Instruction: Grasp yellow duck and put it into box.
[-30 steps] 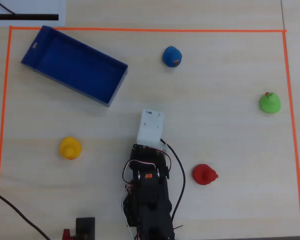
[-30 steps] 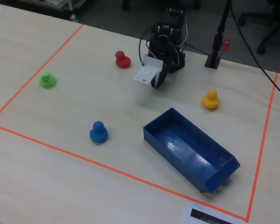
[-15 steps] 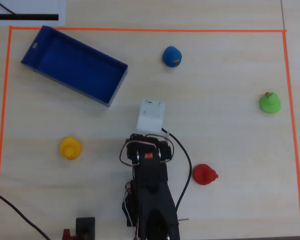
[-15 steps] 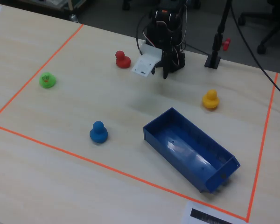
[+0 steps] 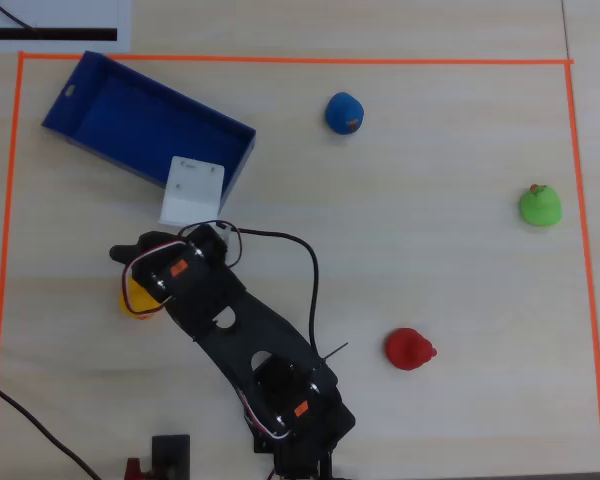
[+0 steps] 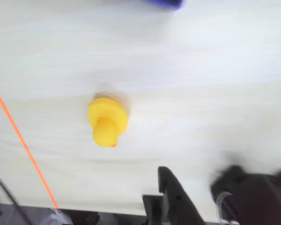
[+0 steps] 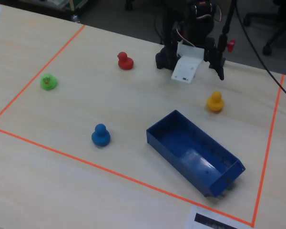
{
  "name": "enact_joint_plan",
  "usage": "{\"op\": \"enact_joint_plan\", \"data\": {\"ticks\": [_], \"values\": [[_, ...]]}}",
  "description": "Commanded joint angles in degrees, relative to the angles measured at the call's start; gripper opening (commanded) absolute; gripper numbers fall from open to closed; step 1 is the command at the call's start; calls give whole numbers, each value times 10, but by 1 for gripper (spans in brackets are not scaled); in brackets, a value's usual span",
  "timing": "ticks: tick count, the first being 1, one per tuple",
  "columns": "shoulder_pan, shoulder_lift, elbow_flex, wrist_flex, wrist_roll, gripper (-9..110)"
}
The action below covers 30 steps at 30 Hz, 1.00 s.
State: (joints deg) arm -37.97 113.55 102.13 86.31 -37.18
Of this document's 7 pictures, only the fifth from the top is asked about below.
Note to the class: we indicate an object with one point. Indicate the yellow rubber duck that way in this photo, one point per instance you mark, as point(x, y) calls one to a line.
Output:
point(140, 300)

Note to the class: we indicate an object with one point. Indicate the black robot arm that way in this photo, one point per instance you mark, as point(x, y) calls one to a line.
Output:
point(270, 340)

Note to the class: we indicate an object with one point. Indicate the red rubber duck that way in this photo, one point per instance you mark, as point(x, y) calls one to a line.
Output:
point(407, 350)

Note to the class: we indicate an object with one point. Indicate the blue plastic box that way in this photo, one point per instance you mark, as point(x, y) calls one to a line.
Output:
point(145, 120)

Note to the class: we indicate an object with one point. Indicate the green rubber duck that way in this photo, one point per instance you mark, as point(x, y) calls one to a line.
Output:
point(540, 207)

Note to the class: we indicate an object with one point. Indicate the red stand knob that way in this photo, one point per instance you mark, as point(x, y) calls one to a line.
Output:
point(132, 470)

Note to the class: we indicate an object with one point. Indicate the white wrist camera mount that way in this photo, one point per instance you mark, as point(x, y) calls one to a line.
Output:
point(192, 192)

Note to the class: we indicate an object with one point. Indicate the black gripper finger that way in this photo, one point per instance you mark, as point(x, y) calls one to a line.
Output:
point(130, 252)

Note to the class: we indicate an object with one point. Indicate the white paper with black bar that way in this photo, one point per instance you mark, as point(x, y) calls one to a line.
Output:
point(55, 15)

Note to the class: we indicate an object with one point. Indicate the orange tape strip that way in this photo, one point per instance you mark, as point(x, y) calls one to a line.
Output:
point(7, 210)
point(300, 60)
point(585, 250)

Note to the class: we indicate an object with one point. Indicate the blue rubber duck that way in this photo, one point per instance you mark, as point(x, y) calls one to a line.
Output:
point(342, 112)

